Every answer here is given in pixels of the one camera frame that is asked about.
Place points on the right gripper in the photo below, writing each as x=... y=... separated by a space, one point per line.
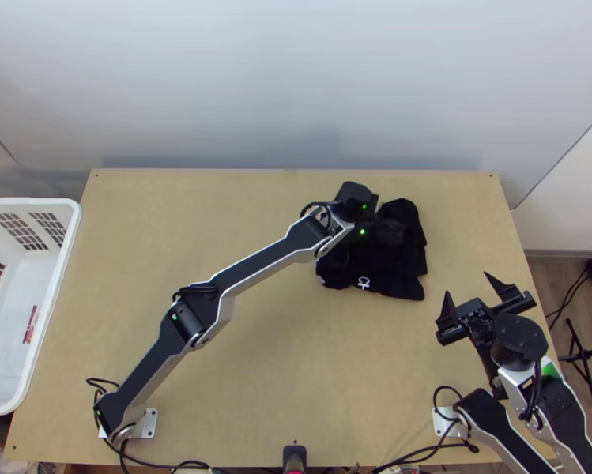
x=515 y=302

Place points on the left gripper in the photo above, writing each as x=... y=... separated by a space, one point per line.
x=387 y=232

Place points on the dark t-shirt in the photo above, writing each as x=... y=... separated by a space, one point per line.
x=389 y=271

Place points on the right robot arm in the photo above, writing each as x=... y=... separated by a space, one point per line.
x=518 y=338

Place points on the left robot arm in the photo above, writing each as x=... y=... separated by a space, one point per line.
x=256 y=261

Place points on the black tripod stand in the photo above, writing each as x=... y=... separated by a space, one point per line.
x=579 y=353

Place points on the white laundry basket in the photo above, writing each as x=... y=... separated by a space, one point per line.
x=24 y=276

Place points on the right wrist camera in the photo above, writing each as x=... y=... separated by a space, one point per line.
x=476 y=315

